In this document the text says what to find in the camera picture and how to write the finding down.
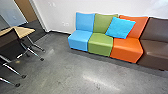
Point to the brown wooden door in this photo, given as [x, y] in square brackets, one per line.
[26, 10]

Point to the blue sofa seat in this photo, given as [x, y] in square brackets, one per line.
[80, 38]

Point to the green sofa seat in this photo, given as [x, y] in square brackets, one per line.
[100, 43]

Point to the cyan cushion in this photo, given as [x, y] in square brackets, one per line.
[120, 28]

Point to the orange sofa seat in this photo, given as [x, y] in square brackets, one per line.
[128, 50]

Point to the brown sofa seat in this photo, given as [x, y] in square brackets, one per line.
[155, 46]

